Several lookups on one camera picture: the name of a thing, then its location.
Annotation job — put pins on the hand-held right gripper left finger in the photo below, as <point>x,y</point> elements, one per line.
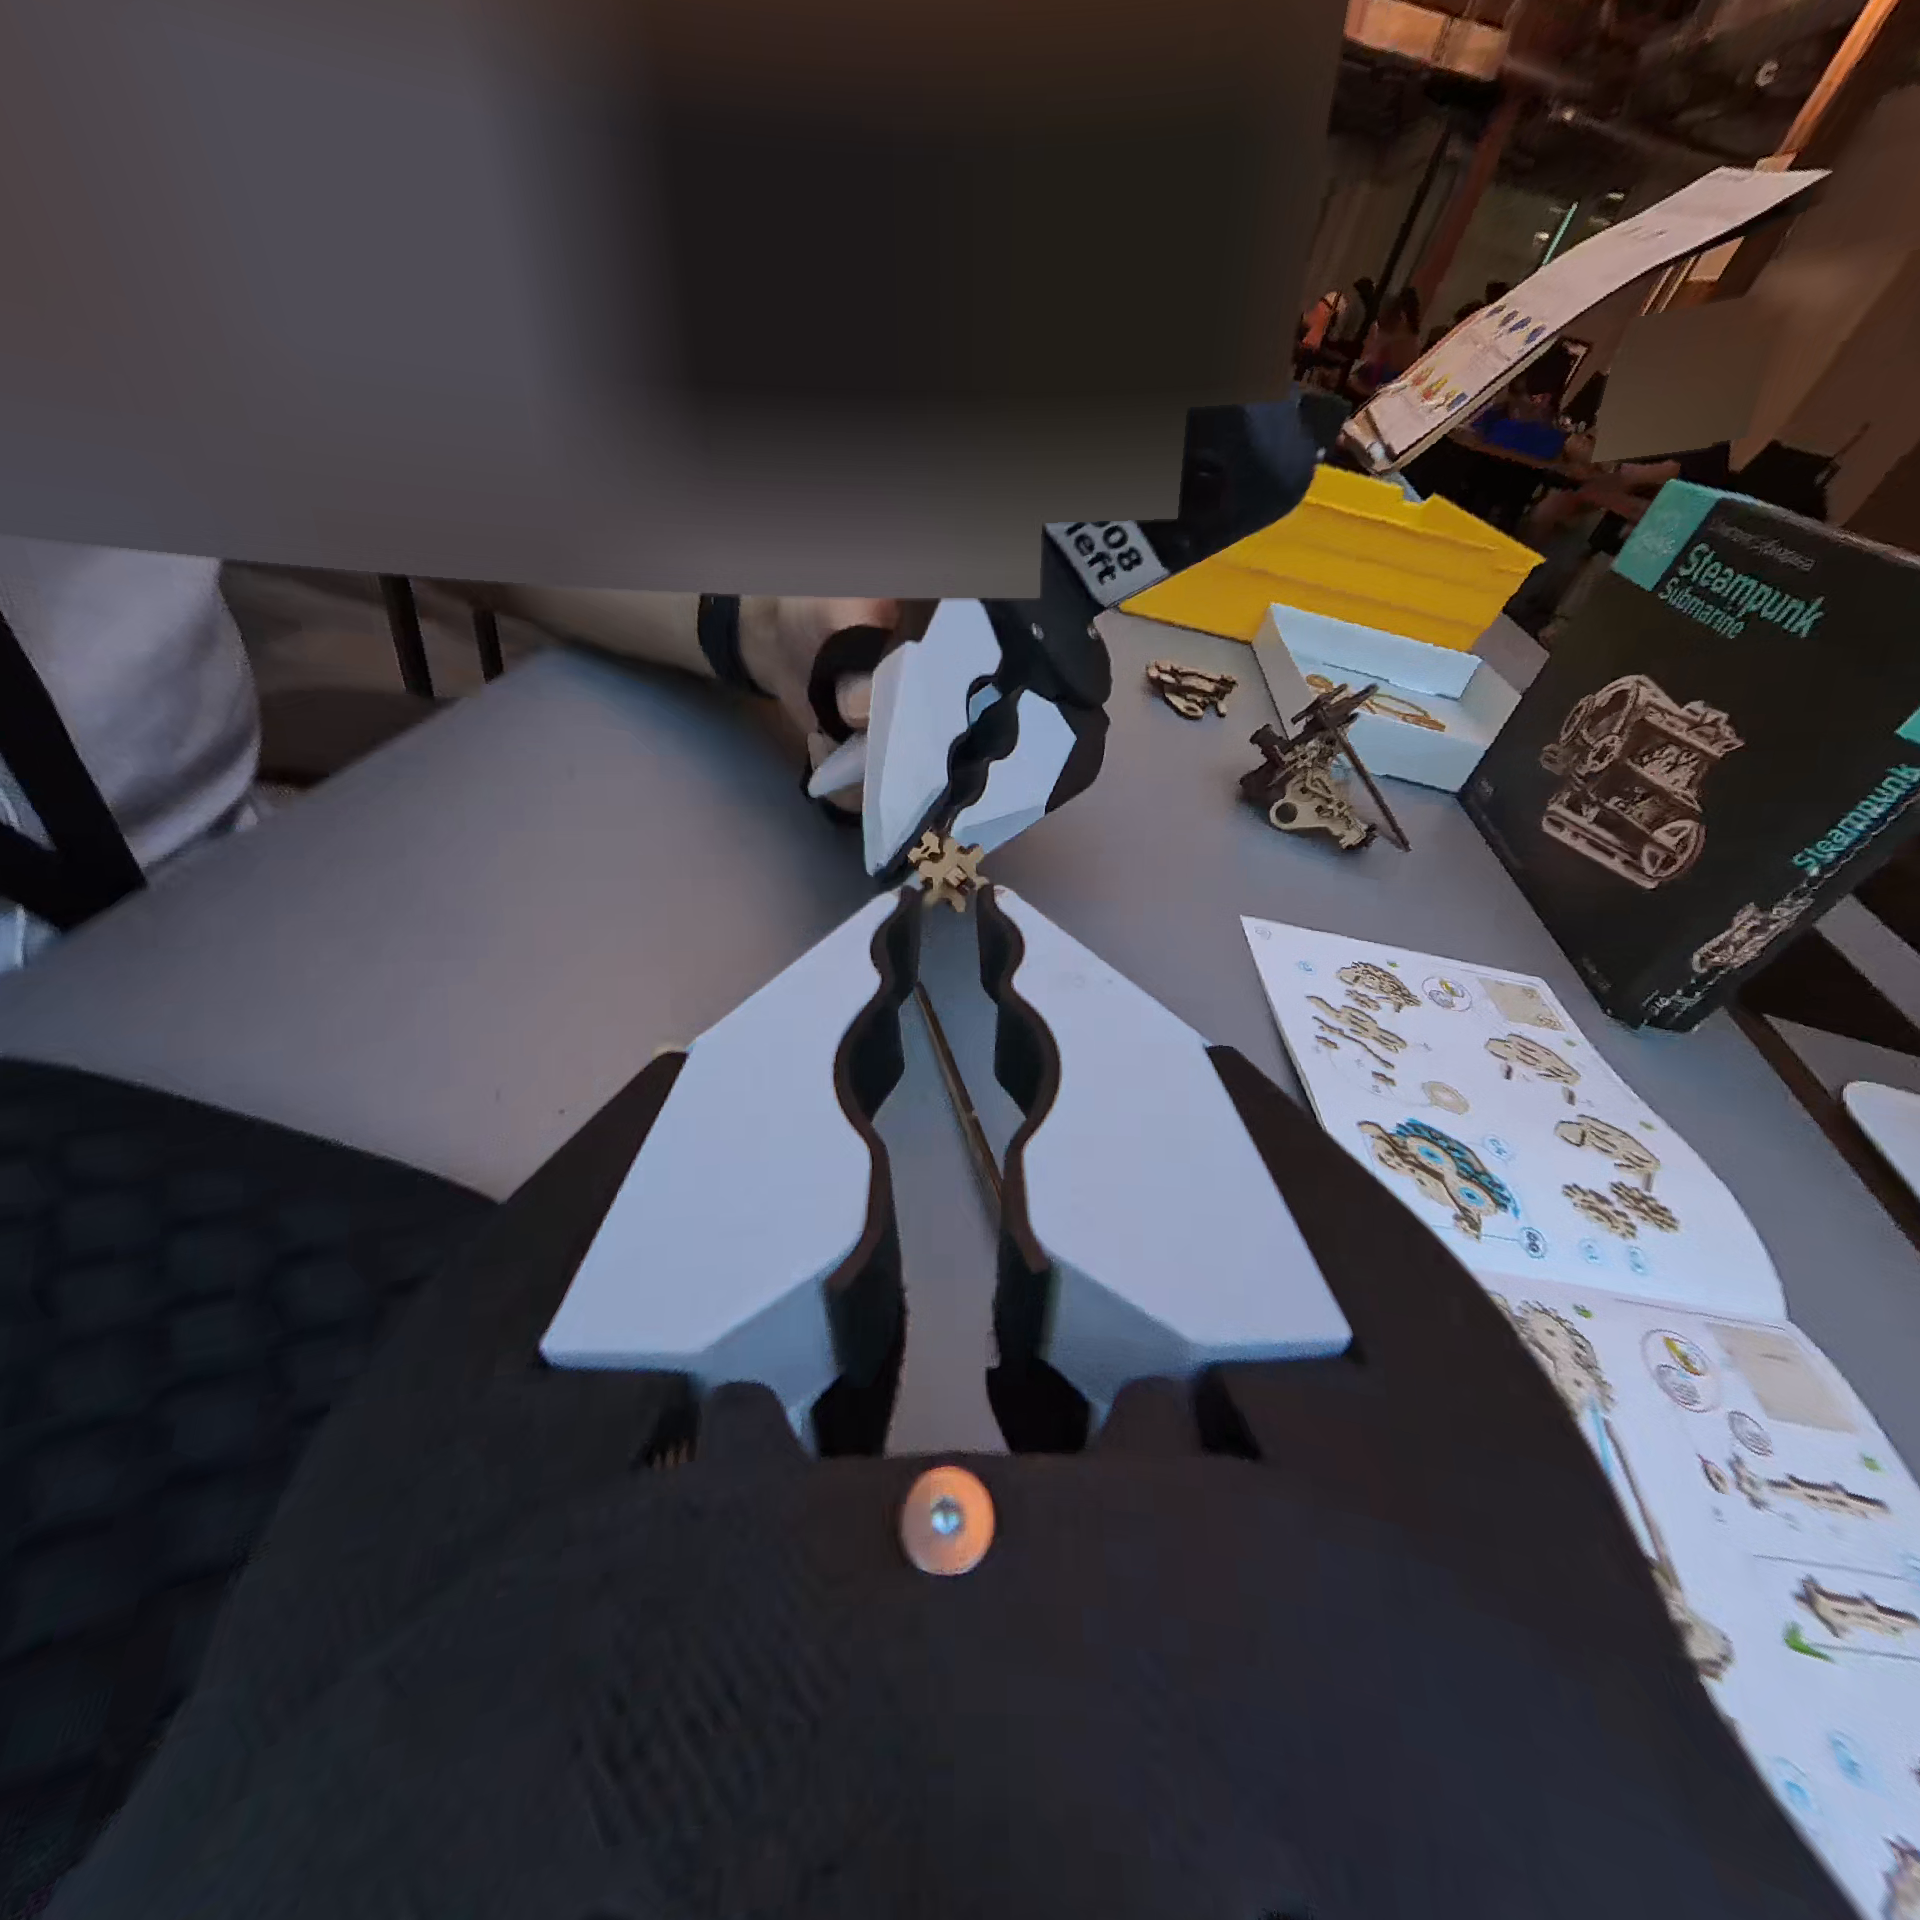
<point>720,1201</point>

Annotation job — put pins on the black honeycomb cushion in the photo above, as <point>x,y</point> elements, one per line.
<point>181,1425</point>

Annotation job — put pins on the assembly instruction booklet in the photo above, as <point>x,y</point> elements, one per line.
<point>1500,1094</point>

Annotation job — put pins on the yellow plastic bin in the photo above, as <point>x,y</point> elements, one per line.
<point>1350,571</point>

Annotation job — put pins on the dark wooden model assembly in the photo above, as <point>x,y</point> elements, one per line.
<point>1320,788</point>

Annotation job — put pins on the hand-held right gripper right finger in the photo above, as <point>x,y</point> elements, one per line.
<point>1185,1201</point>

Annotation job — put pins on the small wooden part assembly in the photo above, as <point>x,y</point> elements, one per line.
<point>1193,691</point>

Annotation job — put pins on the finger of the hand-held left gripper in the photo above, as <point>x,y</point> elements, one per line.
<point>908,735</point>
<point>1028,764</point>

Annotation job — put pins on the black model kit box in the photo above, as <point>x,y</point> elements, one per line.
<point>1681,751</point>

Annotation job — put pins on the small wooden gear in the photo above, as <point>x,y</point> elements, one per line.
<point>949,866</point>

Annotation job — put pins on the white cardboard tray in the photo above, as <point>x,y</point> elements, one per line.
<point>1440,720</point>

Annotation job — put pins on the black wrist band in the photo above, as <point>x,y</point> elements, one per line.
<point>720,642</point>

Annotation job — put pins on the long flat wooden stick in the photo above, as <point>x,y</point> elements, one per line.
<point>961,1102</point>

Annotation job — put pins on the person's left hand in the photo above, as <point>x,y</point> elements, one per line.
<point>788,645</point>

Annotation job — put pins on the dark chair frame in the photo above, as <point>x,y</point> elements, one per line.
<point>421,645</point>

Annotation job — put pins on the background document stand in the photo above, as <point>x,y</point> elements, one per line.
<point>1561,314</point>

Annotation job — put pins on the wooden document stand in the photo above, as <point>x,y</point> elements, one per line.
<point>1886,1132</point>

